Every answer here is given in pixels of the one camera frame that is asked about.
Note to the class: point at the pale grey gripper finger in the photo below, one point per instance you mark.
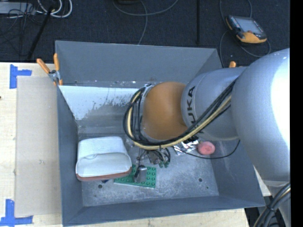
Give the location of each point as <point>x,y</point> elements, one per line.
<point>136,172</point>
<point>142,174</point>

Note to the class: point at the green studded flat plate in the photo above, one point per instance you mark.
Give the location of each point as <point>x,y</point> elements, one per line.
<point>151,176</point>

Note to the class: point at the small dark blue thing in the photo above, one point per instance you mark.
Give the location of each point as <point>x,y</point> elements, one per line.
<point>105,181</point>

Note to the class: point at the crumpled silver foil packet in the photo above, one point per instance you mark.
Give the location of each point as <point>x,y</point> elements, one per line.
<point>185,146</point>

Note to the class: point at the white pouch with brown edge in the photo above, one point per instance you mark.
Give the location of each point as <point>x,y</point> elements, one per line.
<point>101,157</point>

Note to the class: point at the grey metal bin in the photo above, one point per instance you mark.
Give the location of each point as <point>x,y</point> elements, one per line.
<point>184,193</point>

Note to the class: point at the pink round toy fruit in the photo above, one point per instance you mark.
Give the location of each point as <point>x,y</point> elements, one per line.
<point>206,148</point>

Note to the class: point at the brown cardboard board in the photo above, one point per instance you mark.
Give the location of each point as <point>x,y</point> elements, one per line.
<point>35,138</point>

